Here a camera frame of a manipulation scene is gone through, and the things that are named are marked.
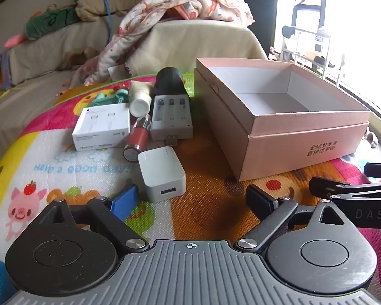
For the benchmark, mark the green plush toy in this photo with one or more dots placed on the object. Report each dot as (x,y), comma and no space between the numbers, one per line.
(50,20)

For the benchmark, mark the white battery charger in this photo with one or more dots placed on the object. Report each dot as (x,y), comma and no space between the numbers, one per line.
(171,124)

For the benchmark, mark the metal rack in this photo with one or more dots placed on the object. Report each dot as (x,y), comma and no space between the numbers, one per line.
(308,47)

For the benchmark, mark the teal plastic toy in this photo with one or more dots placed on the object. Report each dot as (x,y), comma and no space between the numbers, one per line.
(103,100)

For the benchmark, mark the red lip gloss bottle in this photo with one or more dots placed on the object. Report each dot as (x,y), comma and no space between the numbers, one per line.
(136,138)

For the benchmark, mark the pink printed blanket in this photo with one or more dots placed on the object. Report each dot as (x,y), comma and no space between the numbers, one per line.
(209,3)

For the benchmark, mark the dark curtain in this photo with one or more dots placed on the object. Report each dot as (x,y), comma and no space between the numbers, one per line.
(257,12)

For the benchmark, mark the beige pillow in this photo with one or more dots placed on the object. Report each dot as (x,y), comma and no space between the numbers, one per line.
(114,0)

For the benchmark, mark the beige covered sofa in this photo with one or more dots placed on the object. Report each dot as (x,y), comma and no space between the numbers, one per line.
(35,101)

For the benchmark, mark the white cream tube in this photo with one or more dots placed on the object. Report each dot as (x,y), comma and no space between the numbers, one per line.
(139,101)

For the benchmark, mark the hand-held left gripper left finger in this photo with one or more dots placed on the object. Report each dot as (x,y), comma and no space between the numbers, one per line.
(124,200)

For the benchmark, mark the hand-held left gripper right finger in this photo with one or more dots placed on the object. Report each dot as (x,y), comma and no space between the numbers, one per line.
(259,197)

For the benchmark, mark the colourful cartoon play mat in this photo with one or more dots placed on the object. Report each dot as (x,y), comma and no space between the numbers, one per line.
(66,165)

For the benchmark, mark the white usb power adapter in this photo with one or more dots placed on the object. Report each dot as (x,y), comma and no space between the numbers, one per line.
(158,171)

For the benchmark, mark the pink cardboard box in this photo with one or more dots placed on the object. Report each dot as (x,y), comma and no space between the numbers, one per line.
(273,139)

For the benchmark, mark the black cylindrical device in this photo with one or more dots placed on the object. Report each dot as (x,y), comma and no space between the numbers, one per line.
(168,81)

